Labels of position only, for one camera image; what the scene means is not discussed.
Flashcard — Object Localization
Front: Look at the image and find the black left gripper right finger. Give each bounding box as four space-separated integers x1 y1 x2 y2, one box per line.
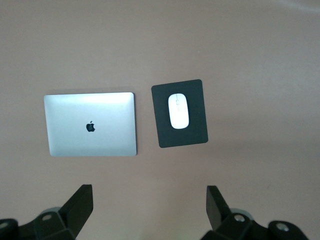
199 185 308 240

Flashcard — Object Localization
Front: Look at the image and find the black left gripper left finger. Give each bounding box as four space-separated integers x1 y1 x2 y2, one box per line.
0 184 95 240

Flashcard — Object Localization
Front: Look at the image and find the white computer mouse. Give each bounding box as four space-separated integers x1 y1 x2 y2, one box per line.
167 92 191 130

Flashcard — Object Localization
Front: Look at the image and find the black mouse pad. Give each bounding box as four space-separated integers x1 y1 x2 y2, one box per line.
150 78 210 149

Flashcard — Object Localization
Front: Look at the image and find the silver closed laptop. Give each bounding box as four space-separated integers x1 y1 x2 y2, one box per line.
43 91 139 158

